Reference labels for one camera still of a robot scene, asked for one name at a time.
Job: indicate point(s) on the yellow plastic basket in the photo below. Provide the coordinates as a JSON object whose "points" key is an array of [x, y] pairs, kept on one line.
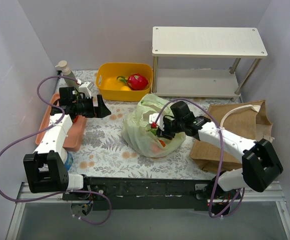
{"points": [[112, 79]]}

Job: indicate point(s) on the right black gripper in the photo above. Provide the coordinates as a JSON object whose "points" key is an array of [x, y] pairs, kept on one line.
{"points": [[167, 127]]}

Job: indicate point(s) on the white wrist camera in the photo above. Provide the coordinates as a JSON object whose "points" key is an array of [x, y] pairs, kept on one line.
{"points": [[85, 87], [156, 121]]}

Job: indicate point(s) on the white blue tape roll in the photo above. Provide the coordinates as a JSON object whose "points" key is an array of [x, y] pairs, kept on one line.
{"points": [[67, 159]]}

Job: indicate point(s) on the brown jute tote bag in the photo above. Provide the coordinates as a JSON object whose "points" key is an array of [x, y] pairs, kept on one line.
{"points": [[244, 122]]}

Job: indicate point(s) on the floral table mat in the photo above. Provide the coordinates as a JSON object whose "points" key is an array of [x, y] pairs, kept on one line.
{"points": [[104, 153]]}

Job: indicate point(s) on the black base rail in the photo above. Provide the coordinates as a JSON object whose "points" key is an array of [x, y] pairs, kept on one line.
{"points": [[103, 193]]}

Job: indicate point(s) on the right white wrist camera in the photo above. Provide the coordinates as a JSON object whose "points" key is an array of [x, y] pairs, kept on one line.
{"points": [[156, 121]]}

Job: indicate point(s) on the white two-tier shelf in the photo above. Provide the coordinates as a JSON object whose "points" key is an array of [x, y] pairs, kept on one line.
{"points": [[206, 62]]}

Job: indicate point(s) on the pink plastic tray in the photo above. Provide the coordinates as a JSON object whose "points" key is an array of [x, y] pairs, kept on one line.
{"points": [[73, 142]]}

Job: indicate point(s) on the orange pumpkin toy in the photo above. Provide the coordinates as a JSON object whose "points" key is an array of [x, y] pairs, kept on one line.
{"points": [[162, 142]]}

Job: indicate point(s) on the grey pump soap bottle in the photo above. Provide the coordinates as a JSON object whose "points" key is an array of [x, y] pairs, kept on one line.
{"points": [[70, 79]]}

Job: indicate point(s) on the red dragon fruit toy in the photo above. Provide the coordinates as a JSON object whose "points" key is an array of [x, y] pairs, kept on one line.
{"points": [[135, 81]]}

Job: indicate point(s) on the green plastic grocery bag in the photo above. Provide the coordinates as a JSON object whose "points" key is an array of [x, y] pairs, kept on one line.
{"points": [[136, 124]]}

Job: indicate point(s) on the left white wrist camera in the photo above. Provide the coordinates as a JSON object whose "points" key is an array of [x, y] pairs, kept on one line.
{"points": [[85, 87]]}

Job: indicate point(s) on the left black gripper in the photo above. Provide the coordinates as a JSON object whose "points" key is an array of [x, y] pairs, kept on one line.
{"points": [[96, 106]]}

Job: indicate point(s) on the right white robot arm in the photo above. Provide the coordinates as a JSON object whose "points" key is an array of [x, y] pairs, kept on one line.
{"points": [[260, 163]]}

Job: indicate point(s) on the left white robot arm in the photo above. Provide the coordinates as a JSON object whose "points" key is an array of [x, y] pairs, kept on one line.
{"points": [[47, 167]]}

